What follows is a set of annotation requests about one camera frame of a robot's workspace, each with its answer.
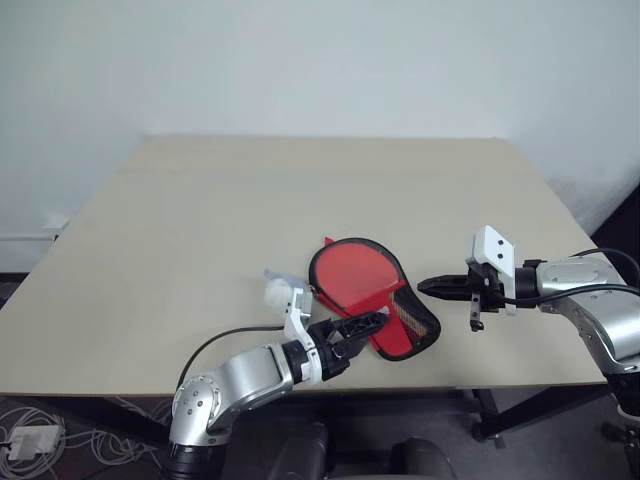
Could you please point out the red paddle case black trim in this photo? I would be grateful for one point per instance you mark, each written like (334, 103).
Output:
(350, 270)

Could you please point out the dark rounded shape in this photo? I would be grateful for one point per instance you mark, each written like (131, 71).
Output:
(422, 460)

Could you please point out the white wall trunking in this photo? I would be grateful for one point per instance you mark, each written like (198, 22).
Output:
(25, 250)

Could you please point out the white wall box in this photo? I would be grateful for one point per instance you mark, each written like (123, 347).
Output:
(55, 225)

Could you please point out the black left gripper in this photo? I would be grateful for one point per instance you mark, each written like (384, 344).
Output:
(332, 350)

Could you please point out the black table leg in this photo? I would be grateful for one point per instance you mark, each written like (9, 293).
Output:
(540, 405)

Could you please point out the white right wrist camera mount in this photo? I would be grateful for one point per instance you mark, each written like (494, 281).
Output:
(492, 250)

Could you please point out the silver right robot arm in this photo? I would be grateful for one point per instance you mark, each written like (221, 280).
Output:
(575, 275)

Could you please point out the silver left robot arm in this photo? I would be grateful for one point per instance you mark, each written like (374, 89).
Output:
(240, 375)

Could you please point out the white power adapter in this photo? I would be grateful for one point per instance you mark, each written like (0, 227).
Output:
(32, 442)

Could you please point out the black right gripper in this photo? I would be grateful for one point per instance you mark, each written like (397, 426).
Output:
(487, 287)

